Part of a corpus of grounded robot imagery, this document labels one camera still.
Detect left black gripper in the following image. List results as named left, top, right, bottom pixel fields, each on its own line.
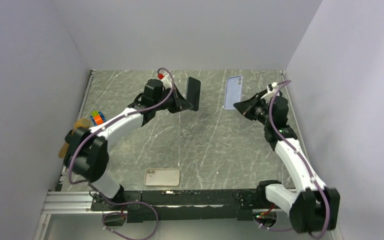
left=154, top=86, right=193, bottom=114

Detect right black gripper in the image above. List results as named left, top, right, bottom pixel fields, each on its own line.
left=234, top=93, right=273, bottom=127

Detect phone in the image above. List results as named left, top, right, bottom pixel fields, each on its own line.
left=186, top=77, right=201, bottom=112

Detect white phone case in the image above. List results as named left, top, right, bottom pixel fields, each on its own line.
left=144, top=168, right=180, bottom=187

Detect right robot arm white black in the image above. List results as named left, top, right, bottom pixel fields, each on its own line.
left=233, top=92, right=341, bottom=235

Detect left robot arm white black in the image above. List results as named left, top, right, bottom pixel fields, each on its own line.
left=63, top=77, right=201, bottom=210

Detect orange blue toy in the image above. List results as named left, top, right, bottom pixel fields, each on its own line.
left=90, top=110, right=107, bottom=126

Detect wooden mallet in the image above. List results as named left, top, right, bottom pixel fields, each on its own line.
left=58, top=118, right=91, bottom=159

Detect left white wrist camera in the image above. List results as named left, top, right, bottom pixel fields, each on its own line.
left=157, top=73, right=173, bottom=89

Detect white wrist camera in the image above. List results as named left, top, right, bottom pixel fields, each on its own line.
left=260, top=82, right=282, bottom=102
left=157, top=73, right=173, bottom=89

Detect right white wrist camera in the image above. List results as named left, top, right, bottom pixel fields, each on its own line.
left=260, top=82, right=282, bottom=102

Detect black base frame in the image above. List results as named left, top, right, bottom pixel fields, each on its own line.
left=89, top=188, right=279, bottom=224

